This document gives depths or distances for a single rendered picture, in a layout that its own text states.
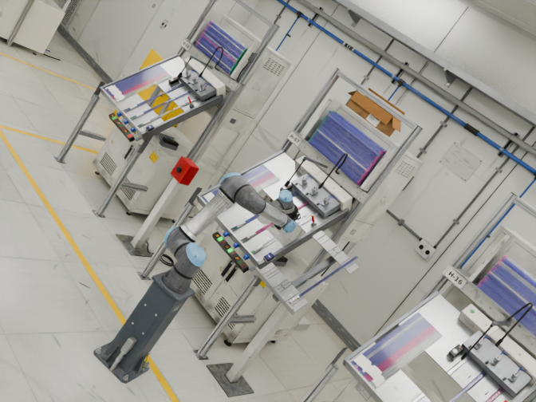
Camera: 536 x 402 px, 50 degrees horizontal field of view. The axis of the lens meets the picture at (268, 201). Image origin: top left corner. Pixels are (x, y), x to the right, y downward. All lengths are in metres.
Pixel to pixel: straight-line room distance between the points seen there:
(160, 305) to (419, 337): 1.38
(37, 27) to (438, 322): 5.66
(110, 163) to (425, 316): 2.91
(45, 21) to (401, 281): 4.93
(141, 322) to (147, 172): 1.85
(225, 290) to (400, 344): 1.33
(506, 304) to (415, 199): 2.04
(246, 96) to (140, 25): 3.54
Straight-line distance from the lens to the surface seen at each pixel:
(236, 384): 3.76
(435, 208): 5.10
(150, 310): 3.06
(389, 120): 4.12
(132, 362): 3.20
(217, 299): 4.05
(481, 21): 5.46
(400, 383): 3.17
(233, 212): 3.73
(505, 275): 3.34
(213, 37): 4.80
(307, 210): 3.73
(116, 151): 5.02
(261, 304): 3.83
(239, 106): 4.74
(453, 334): 3.37
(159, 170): 4.64
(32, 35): 7.46
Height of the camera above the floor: 1.90
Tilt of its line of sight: 14 degrees down
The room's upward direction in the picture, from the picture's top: 35 degrees clockwise
